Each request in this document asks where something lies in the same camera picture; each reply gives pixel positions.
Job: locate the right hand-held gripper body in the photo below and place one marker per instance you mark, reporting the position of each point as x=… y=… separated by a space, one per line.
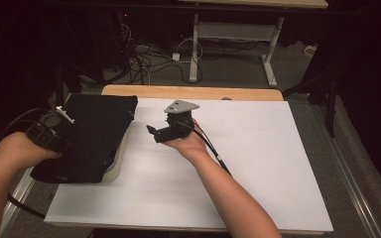
x=180 y=106

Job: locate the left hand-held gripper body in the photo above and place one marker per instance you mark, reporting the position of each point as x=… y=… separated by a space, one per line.
x=46 y=137

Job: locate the beige plastic basket grey rim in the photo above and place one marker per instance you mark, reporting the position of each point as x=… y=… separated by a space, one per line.
x=119 y=155

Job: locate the black garment with grey stitching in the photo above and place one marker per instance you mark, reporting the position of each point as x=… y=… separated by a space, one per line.
x=92 y=139

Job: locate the person's left hand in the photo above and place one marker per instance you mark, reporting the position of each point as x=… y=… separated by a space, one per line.
x=23 y=148

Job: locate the person's right hand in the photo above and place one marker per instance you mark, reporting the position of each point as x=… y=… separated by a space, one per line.
x=191 y=145

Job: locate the wooden table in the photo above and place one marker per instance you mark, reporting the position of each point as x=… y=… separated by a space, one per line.
x=191 y=92

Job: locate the round table grommet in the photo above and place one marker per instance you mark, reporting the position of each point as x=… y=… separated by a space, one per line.
x=226 y=98

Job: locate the white power adapter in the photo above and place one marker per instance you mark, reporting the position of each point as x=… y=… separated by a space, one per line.
x=176 y=57

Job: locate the black stand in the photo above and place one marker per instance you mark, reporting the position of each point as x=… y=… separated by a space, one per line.
x=330 y=109
x=59 y=86

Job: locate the white board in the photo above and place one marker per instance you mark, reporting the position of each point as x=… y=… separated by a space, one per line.
x=244 y=158

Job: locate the white-framed desk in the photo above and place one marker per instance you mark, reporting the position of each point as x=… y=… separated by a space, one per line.
x=234 y=31

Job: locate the small white box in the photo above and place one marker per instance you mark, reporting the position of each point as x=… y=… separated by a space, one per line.
x=310 y=50

